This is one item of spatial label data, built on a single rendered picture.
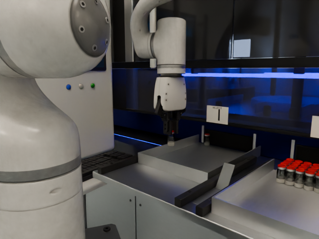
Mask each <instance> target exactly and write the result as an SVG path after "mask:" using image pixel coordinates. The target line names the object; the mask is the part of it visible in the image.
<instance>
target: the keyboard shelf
mask: <svg viewBox="0 0 319 239"><path fill-rule="evenodd" d="M106 184H107V183H104V182H102V181H100V180H98V179H95V178H92V179H89V180H87V181H84V182H83V195H85V194H87V193H89V192H91V191H93V190H95V189H98V188H100V187H102V186H104V185H106Z"/></svg>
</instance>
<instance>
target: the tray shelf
mask: <svg viewBox="0 0 319 239"><path fill-rule="evenodd" d="M269 159H270V160H272V159H273V158H268V157H263V156H259V157H257V162H256V163H255V164H253V165H251V166H250V167H248V168H246V169H245V170H243V171H241V172H239V173H238V174H236V175H234V176H233V177H231V180H230V183H229V185H230V184H231V183H233V182H235V181H236V180H238V179H239V178H241V177H242V176H244V175H246V174H247V173H249V172H250V171H252V170H254V169H255V168H257V167H258V166H260V165H261V164H263V163H265V162H266V161H268V160H269ZM274 161H275V163H274V170H277V169H278V168H277V167H278V166H277V165H278V164H281V162H283V161H282V160H278V159H275V160H274ZM93 178H95V179H98V180H100V181H102V182H104V183H107V184H109V185H111V186H113V187H116V188H118V189H120V190H122V191H125V192H127V193H129V194H131V195H134V196H136V197H138V198H140V199H143V200H145V201H147V202H150V203H152V204H154V205H156V206H158V207H161V208H163V209H165V210H167V211H169V212H172V213H174V214H176V215H178V216H181V217H183V218H185V219H187V220H189V221H192V222H194V223H196V224H199V225H201V226H203V227H205V228H207V229H210V230H212V231H214V232H217V233H219V234H221V235H223V236H226V237H228V238H230V239H276V238H273V237H271V236H268V235H266V234H263V233H261V232H258V231H256V230H253V229H251V228H248V227H246V226H244V225H241V224H239V223H236V222H234V221H231V220H228V219H226V218H223V217H221V216H218V215H216V214H213V213H211V211H210V212H209V213H207V214H206V215H205V216H203V217H200V216H198V215H196V206H197V204H194V203H193V201H195V200H197V199H198V198H200V197H201V196H203V195H205V194H206V193H208V192H210V191H211V190H213V189H215V188H216V187H214V188H213V189H211V190H209V191H208V192H206V193H204V194H203V195H201V196H199V197H197V198H196V199H194V200H193V201H191V202H189V203H188V204H186V205H184V206H183V207H181V208H179V207H177V206H175V205H174V200H175V197H177V196H179V195H180V194H182V193H184V192H186V191H188V190H190V189H191V188H193V187H195V186H197V185H199V184H200V183H197V182H194V181H191V180H188V179H186V178H183V177H179V176H176V175H173V174H170V173H167V172H164V171H161V170H158V169H155V168H152V167H149V166H146V165H142V164H139V163H138V162H137V163H135V164H132V165H128V166H126V167H123V168H120V169H117V170H114V171H111V172H108V173H105V174H102V175H101V174H98V170H95V171H93Z"/></svg>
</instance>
